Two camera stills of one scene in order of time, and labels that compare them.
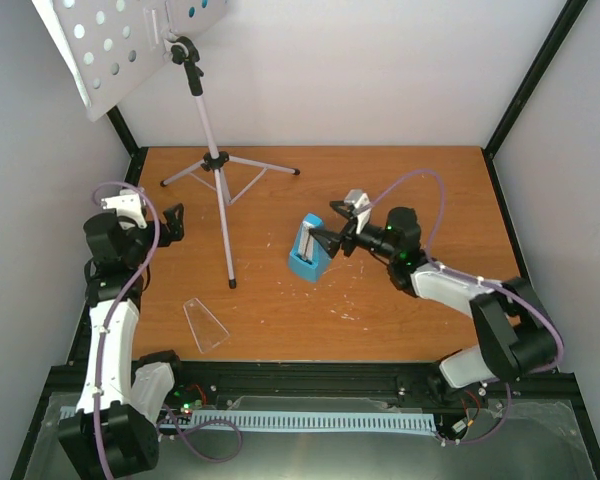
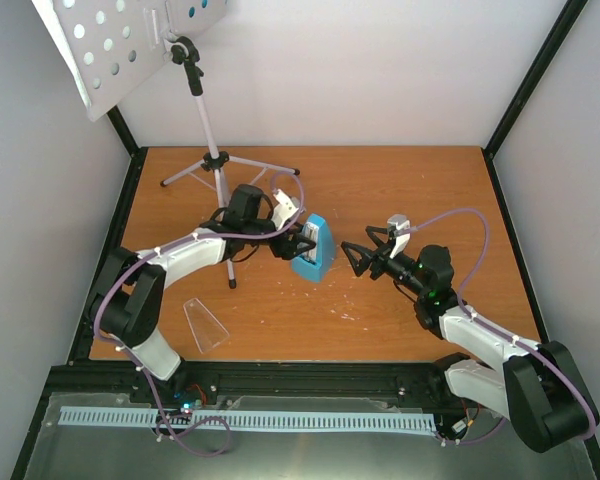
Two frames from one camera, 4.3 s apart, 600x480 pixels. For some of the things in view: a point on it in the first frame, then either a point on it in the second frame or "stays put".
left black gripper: x=175 y=227 -> x=289 y=251
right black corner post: x=535 y=72 stays put
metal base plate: x=480 y=436 stays put
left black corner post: x=137 y=154 stays put
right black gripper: x=333 y=237 -> x=367 y=258
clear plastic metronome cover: x=206 y=330 stays put
